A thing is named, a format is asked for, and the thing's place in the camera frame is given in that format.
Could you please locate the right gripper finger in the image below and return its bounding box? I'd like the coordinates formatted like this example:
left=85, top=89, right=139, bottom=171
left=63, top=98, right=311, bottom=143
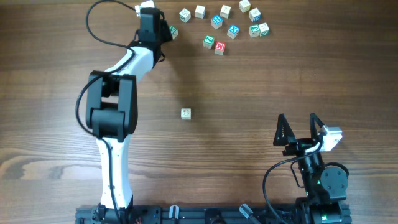
left=273, top=114, right=296, bottom=146
left=310, top=113, right=324, bottom=144

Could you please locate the blue letter X block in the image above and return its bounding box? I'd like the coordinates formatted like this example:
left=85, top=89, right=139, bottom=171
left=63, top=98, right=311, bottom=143
left=227, top=24, right=239, bottom=39

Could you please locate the plain block with red drawing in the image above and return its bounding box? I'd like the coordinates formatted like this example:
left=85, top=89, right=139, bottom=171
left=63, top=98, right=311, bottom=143
left=181, top=108, right=192, bottom=120

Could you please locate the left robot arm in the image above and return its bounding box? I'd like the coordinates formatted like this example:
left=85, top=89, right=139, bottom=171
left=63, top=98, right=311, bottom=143
left=82, top=6, right=172, bottom=223

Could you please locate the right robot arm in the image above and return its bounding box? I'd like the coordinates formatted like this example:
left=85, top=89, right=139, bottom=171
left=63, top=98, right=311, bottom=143
left=273, top=113, right=352, bottom=223

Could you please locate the green letter V block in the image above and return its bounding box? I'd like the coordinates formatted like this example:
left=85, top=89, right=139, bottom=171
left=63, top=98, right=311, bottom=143
left=169, top=26, right=178, bottom=40

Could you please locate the plain wooden block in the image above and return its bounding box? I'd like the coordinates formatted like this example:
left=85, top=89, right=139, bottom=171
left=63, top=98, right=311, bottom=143
left=195, top=5, right=205, bottom=19

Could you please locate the green letter Z block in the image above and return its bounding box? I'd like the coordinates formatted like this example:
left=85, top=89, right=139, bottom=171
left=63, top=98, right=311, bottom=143
left=203, top=35, right=215, bottom=49

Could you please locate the blue letter H block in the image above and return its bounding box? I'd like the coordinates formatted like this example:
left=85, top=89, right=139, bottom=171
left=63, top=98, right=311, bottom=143
left=211, top=15, right=223, bottom=29

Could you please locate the red letter M block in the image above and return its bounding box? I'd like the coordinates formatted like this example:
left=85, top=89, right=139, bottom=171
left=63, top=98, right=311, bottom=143
left=214, top=41, right=226, bottom=55

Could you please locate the plain block with green side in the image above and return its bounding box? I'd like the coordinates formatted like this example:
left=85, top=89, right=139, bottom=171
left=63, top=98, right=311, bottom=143
left=220, top=5, right=231, bottom=19

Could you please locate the block with yellow side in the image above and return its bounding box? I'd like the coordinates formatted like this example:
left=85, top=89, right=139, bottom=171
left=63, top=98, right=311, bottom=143
left=239, top=0, right=251, bottom=13

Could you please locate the green letter J block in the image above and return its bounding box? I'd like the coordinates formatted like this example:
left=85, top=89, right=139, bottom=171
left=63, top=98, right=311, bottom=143
left=249, top=24, right=261, bottom=37

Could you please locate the block with blue side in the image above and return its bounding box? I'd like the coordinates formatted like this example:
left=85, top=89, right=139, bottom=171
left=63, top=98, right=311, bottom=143
left=249, top=8, right=261, bottom=22

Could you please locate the block with green drawing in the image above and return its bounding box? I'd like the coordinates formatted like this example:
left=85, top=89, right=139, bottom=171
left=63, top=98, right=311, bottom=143
left=259, top=22, right=270, bottom=37

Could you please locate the right black cable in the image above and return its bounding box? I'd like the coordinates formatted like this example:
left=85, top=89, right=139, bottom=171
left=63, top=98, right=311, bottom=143
left=262, top=142, right=323, bottom=224

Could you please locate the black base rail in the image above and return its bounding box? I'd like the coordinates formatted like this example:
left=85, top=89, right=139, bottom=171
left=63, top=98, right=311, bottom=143
left=74, top=203, right=352, bottom=224

